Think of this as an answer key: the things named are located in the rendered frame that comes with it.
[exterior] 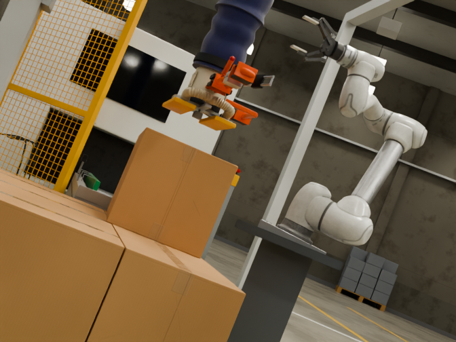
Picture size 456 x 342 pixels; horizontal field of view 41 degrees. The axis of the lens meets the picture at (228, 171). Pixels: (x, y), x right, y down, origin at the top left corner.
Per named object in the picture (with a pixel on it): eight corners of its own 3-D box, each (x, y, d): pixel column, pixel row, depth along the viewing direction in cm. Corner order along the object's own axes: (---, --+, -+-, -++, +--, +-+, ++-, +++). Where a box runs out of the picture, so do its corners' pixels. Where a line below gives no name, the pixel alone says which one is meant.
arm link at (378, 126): (369, 97, 309) (394, 106, 303) (372, 112, 325) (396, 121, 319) (357, 119, 307) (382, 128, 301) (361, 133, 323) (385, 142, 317)
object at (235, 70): (228, 77, 218) (233, 64, 218) (245, 85, 220) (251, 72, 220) (233, 74, 210) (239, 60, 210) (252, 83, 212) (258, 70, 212)
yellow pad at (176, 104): (161, 106, 285) (165, 96, 286) (180, 115, 288) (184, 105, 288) (173, 100, 252) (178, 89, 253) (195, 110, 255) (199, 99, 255)
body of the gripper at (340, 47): (347, 43, 257) (329, 32, 255) (340, 60, 257) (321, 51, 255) (340, 45, 265) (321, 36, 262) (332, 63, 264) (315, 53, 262)
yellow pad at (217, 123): (197, 122, 290) (201, 112, 290) (216, 131, 292) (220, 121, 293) (214, 119, 257) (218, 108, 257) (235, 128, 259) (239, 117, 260)
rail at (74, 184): (65, 192, 520) (74, 172, 521) (71, 195, 521) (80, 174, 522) (62, 222, 296) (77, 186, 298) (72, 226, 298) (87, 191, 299)
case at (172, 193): (106, 210, 293) (138, 134, 296) (182, 241, 300) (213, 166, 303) (106, 221, 234) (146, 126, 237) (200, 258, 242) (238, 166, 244)
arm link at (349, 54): (352, 66, 257) (340, 60, 256) (343, 69, 266) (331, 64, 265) (359, 47, 258) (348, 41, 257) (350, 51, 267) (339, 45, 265)
